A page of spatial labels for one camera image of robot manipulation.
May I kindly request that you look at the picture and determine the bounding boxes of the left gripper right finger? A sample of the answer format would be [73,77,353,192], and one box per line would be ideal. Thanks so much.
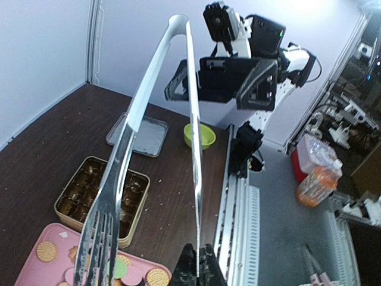
[198,244,227,286]

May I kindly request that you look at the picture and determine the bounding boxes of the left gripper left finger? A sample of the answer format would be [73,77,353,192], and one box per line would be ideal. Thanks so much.
[171,243,198,286]

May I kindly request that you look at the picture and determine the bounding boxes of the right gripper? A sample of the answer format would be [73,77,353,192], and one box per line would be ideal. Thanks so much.
[164,57,278,111]

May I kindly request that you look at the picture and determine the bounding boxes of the silver white tongs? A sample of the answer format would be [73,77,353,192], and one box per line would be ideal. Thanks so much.
[73,14,203,285]

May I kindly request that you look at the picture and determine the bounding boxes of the gold cookie tin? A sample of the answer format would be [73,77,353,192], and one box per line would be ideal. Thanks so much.
[53,156,151,250]

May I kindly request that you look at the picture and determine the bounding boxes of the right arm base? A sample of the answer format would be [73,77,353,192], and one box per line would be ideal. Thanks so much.
[228,121,264,178]

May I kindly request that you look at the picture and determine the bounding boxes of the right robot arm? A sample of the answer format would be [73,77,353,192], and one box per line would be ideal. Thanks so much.
[164,42,317,178]

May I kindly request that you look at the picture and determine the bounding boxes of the round embossed cookie bottom right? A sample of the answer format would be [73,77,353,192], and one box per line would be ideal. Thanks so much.
[146,268,170,286]

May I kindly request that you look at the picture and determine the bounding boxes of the green bowl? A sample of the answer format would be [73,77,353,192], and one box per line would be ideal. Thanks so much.
[183,123,216,150]

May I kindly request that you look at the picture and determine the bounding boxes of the pink round cookie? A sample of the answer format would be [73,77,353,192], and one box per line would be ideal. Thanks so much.
[120,266,145,286]

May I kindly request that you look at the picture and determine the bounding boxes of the green round cookie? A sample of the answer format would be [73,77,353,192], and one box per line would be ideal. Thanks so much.
[114,258,127,279]

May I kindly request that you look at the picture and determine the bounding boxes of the silver tin lid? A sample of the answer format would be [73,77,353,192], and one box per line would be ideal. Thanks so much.
[105,112,168,158]

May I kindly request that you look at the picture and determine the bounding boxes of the red white cooler box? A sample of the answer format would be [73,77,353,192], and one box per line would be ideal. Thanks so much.
[291,133,338,184]

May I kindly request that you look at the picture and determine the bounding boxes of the pink tongs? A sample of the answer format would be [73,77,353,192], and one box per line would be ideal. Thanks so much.
[301,244,340,286]

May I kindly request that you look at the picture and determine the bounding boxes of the swirl butter cookie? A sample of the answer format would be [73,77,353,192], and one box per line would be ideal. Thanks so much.
[68,245,78,264]

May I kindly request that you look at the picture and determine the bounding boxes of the pink plastic tray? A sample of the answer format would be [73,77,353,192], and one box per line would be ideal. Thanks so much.
[15,223,171,285]

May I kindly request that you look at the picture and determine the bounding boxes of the orange drink bottle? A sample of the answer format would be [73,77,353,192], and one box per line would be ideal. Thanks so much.
[296,159,343,207]

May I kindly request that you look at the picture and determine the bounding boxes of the round cookie tray top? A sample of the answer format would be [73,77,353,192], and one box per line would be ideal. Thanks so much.
[36,241,58,263]

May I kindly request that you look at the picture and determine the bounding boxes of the aluminium front rail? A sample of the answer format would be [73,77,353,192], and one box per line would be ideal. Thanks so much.
[213,125,263,286]

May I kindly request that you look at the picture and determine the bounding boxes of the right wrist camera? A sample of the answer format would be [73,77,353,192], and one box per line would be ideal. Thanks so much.
[203,2,251,58]

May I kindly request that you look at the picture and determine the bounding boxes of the left frame post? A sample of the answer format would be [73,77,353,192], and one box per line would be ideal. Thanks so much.
[86,0,104,85]

